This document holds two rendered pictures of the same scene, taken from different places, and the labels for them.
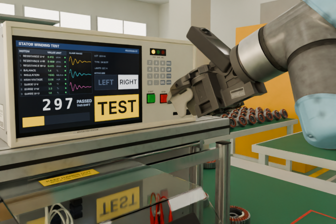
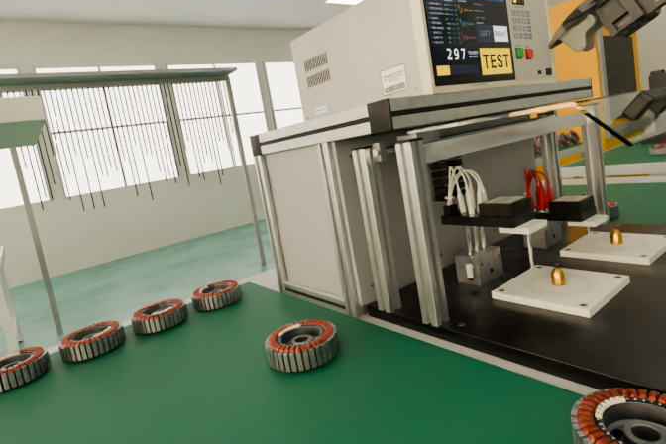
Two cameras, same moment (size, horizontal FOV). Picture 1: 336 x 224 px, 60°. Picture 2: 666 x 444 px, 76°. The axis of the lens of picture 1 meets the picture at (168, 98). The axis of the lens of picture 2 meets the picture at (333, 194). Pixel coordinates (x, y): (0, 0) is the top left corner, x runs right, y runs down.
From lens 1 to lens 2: 0.50 m
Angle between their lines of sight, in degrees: 5
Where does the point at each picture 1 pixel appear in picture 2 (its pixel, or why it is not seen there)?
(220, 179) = (592, 149)
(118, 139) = (509, 89)
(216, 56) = not seen: outside the picture
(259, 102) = not seen: hidden behind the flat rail
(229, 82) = not seen: outside the picture
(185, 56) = (539, 6)
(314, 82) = not seen: outside the picture
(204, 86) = not seen: outside the picture
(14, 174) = (449, 114)
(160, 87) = (524, 42)
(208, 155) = (579, 118)
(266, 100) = not seen: hidden behind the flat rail
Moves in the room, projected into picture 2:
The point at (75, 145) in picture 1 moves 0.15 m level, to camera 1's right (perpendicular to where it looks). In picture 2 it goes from (483, 92) to (571, 76)
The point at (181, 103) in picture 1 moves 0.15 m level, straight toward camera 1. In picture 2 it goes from (578, 35) to (626, 10)
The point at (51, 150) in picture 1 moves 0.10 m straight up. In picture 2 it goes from (468, 94) to (460, 34)
